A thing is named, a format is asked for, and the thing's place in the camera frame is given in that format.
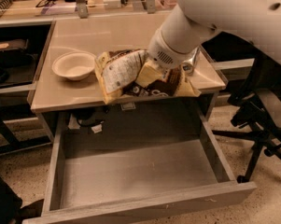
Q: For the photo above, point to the counter cabinet with beige top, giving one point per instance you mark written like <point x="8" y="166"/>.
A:
<point x="95" y="34"/>

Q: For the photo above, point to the grey wooden drawer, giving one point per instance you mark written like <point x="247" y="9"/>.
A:
<point x="158" y="160"/>

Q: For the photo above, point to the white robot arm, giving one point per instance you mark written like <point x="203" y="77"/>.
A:
<point x="192" y="22"/>

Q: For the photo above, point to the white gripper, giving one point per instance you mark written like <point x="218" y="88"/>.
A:
<point x="163" y="54"/>

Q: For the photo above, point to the black office chair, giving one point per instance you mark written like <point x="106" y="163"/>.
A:
<point x="258" y="98"/>

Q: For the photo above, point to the brown chip bag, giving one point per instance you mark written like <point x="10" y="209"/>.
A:
<point x="117" y="72"/>

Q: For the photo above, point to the silver drink can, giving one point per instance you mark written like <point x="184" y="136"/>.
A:
<point x="189" y="65"/>

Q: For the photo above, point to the white paper bowl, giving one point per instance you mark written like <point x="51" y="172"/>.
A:
<point x="74" y="65"/>

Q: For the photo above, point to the person in dark clothing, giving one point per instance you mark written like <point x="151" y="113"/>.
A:
<point x="11" y="209"/>

